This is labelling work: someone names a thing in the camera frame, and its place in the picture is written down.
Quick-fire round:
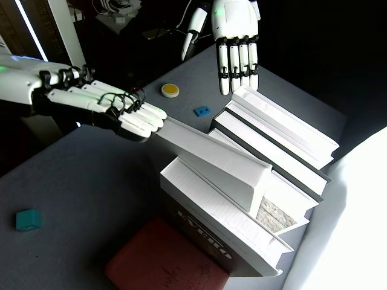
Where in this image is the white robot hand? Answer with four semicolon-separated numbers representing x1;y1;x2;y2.
0;56;167;143
180;0;261;96

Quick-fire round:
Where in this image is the white book with oval mark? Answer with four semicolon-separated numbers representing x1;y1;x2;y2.
154;116;273;214

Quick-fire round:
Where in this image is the white light strip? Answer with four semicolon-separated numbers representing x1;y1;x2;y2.
14;0;82;128

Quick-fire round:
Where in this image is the grey flat device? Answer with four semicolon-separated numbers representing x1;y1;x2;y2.
141;27;167;41

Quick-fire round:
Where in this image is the yellow round disc white rim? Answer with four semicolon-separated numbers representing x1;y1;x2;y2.
160;83;180;98

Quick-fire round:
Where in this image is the white hardcover book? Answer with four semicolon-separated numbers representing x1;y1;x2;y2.
225;98;335;170
232;84;340;158

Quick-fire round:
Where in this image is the grey table cloth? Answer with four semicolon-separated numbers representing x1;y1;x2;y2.
0;45;387;290

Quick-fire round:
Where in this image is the teal cube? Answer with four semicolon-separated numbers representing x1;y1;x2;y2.
15;208;42;233

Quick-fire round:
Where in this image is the dark grey cover book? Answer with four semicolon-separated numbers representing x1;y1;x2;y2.
210;109;333;202

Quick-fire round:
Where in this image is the book with photo cover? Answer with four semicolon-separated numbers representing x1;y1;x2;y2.
207;128;320;235

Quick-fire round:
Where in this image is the red flat book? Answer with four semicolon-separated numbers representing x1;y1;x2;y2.
104;214;230;290

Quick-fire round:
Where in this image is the thin white cable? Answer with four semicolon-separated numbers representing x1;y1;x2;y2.
175;0;193;31

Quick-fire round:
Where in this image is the white post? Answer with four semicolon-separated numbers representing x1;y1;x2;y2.
47;0;88;69

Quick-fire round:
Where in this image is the white cable bundle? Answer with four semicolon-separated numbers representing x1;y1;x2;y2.
96;0;143;15

